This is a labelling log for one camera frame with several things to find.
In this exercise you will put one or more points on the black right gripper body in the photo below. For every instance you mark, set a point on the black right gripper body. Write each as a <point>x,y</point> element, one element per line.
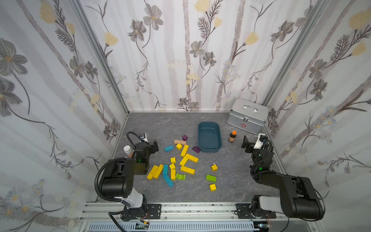
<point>249,145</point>

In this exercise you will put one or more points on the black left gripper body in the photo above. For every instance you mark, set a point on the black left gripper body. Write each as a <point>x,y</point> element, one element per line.
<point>152,146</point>

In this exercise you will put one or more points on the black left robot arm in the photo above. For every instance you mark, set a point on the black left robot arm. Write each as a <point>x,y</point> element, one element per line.
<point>115,179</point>

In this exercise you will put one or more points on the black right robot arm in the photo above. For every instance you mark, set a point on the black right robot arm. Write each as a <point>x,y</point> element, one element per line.
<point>297,196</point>

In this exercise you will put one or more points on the small teal block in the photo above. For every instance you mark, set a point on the small teal block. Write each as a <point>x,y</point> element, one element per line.
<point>168,148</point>

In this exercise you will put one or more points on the orange cap brown bottle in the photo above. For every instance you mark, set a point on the orange cap brown bottle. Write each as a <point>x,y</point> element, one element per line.
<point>233,136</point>

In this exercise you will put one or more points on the natural wood block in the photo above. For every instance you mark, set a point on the natural wood block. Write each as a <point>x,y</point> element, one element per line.
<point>176,142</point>

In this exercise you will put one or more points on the upright teal block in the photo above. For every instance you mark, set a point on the upright teal block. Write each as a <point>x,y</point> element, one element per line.
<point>165,169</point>

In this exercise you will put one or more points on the white cap orange bottle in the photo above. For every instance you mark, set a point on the white cap orange bottle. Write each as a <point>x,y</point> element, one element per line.
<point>128,151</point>

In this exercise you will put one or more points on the long yellow block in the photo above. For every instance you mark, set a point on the long yellow block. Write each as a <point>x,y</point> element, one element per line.
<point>158,171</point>
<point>187,170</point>
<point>184,150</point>
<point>192,158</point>

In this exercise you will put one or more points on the silver metal case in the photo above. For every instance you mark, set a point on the silver metal case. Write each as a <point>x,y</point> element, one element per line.
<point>248,116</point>

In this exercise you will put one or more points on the yellow upright block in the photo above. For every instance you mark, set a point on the yellow upright block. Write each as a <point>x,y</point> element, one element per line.
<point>173,174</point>

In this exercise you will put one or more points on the yellow rectangular block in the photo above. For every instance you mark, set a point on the yellow rectangular block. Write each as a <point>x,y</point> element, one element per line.
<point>183,161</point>

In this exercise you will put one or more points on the long teal block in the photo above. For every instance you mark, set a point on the long teal block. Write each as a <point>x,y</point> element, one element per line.
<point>168,180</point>

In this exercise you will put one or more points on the teal plastic bin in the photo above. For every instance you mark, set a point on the teal plastic bin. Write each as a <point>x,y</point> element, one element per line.
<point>209,137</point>

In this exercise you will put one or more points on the green arch block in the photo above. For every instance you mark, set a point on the green arch block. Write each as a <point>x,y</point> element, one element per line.
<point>180,176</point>

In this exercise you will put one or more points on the purple wedge block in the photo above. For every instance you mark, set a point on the purple wedge block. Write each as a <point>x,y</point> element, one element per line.
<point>196,149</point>

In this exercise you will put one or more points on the green flat block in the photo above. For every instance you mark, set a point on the green flat block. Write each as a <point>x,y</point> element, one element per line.
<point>211,178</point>

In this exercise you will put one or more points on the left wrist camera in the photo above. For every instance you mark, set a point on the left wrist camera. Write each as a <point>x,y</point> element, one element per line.
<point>143,136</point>

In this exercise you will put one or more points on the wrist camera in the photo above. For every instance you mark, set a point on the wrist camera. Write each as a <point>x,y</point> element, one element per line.
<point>143,136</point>
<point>261,138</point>

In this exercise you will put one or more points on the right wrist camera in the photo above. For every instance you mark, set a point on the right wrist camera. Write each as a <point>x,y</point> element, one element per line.
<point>261,138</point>

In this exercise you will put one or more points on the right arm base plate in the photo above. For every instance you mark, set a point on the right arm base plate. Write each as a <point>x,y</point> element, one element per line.
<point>244,211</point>

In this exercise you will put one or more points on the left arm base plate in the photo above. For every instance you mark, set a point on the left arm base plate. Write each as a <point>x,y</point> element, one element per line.
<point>150,211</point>

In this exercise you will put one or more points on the aluminium rail frame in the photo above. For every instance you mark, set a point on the aluminium rail frame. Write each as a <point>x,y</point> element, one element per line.
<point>189,217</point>

